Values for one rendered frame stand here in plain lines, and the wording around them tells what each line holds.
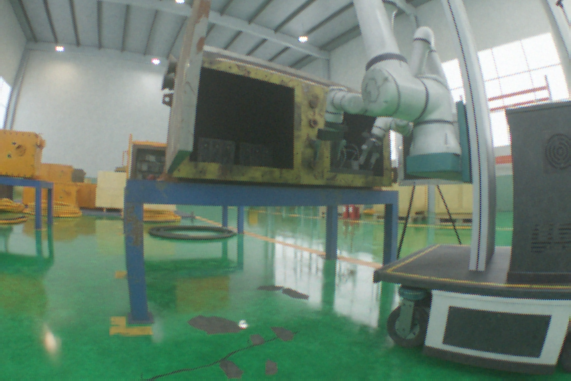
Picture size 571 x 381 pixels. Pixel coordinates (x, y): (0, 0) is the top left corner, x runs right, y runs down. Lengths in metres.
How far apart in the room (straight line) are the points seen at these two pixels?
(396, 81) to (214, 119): 1.35
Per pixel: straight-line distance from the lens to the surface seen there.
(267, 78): 1.45
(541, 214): 0.91
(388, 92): 0.83
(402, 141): 2.04
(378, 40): 0.98
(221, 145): 1.47
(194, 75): 0.54
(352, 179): 1.69
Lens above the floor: 0.59
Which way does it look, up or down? 6 degrees up
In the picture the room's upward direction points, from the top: 1 degrees clockwise
